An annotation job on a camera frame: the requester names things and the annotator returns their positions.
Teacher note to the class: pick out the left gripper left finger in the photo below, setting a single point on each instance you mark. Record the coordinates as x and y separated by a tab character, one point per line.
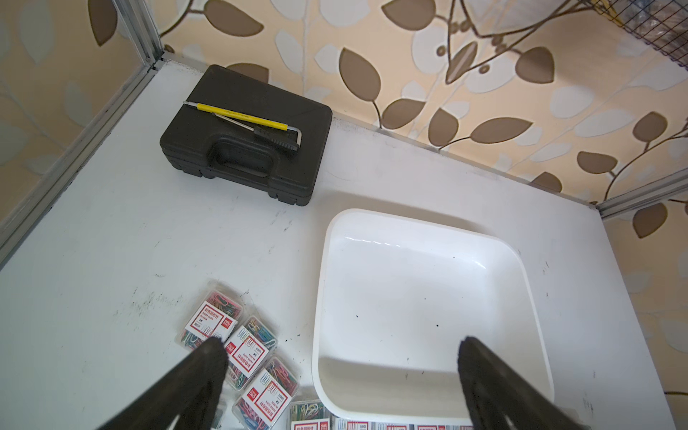
187	397

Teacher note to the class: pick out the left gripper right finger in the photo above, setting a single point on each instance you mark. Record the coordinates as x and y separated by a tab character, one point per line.
498	398

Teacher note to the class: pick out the white plastic tray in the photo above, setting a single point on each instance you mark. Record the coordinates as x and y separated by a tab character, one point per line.
396	297

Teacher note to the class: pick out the twelfth paper clip box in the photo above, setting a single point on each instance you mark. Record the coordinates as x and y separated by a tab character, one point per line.
217	316

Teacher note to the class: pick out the black small screwdriver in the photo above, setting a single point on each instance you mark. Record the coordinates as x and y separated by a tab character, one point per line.
268	137

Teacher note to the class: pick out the black tool case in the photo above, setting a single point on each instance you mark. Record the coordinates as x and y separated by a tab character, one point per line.
203	145

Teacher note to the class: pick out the yellow handled hex key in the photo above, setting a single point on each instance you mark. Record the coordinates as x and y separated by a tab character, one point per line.
278	128

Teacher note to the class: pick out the back wire basket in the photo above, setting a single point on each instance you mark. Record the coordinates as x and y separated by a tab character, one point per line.
660	24

